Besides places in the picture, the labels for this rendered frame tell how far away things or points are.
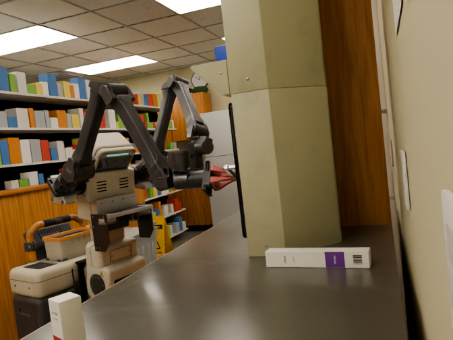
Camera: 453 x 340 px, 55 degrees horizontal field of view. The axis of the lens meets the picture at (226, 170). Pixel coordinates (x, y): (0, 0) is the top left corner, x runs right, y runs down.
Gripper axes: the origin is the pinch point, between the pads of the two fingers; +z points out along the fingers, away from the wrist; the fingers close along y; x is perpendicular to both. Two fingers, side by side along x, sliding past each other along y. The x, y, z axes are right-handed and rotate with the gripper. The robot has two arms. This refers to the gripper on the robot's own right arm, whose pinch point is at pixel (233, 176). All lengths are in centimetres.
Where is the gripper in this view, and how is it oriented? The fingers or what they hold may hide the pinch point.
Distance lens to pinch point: 137.3
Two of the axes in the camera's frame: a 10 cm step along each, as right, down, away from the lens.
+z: 9.5, -0.8, -3.0
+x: 3.1, 4.4, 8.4
